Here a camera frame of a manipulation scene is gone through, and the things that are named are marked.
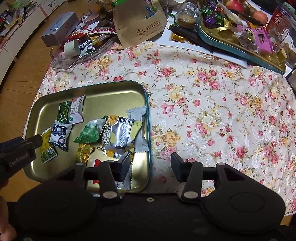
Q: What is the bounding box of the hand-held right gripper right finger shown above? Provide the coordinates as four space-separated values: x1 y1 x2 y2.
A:
170 152 250 202

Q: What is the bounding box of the teal tin box gold interior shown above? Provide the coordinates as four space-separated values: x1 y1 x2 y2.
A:
23 80 152 194

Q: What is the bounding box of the pile of assorted snack packets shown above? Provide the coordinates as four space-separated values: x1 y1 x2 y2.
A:
69 20 119 47

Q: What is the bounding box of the teal gold tin tray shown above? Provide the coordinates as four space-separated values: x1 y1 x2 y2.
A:
197 8 287 75

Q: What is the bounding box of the glass plate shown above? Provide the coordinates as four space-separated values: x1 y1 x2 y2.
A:
49 37 121 70

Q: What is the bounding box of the white cabinet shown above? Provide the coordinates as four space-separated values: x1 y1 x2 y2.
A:
0 0 68 80

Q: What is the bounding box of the light green snack packet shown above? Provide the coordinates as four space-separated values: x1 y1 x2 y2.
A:
72 118 107 144

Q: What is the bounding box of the clear dark snack packet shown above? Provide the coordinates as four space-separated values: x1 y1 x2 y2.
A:
238 32 260 54

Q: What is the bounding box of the white navy cartoon snack packet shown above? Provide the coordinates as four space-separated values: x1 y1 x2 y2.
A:
48 120 73 152
78 40 97 59

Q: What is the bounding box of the yellow candy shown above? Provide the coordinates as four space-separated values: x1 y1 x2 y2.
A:
75 143 94 164

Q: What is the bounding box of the white cup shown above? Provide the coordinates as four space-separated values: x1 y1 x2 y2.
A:
63 39 82 57

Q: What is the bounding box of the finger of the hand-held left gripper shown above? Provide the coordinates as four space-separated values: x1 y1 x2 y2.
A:
22 135 43 149

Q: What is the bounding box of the gold wrapped candy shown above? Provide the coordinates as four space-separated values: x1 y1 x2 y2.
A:
171 33 186 43

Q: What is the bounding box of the kraft paper bag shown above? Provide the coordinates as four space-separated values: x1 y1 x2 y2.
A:
112 0 168 50

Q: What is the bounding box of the pile of purple green candies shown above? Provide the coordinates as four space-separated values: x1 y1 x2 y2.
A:
199 1 228 27

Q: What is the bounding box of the grey white snack packet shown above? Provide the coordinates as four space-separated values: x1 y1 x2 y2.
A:
126 106 148 153

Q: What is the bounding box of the yellow green snack packet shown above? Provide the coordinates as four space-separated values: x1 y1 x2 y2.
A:
40 127 59 164

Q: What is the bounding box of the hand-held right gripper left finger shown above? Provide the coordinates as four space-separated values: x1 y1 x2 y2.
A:
55 152 132 202

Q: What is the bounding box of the pink snack packet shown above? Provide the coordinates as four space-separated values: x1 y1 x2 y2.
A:
237 25 274 55

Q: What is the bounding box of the small dark green candy packet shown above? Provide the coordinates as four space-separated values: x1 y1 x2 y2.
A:
57 100 72 125

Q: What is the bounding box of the red snack packet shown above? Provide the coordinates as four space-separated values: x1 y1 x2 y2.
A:
86 158 133 191

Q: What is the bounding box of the glass jar of walnuts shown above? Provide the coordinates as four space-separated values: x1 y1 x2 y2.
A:
269 27 296 68

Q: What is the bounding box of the white narrow snack packet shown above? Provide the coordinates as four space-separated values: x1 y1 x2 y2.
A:
69 95 86 124

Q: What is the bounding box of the glass jar of cookies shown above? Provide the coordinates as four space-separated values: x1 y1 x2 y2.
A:
176 1 200 29

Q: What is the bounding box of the yellow black patterned packet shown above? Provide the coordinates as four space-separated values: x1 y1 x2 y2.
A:
96 124 112 151

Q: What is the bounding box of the silver yellow snack packet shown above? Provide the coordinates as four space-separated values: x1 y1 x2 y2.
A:
101 115 143 159

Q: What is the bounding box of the floral tablecloth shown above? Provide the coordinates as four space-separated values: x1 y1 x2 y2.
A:
35 40 296 217

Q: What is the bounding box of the brown kiwi fruit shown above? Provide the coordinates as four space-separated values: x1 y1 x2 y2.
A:
243 4 255 16

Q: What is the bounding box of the red carton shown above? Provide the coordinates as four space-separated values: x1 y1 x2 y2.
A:
265 6 292 33

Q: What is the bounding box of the person's left hand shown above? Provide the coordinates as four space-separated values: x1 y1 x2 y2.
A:
0 197 17 241

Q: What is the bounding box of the white board tray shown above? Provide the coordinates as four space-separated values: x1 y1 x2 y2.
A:
154 13 248 68

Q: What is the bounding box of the grey carton box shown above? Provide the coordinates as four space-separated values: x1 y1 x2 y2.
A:
41 11 79 47

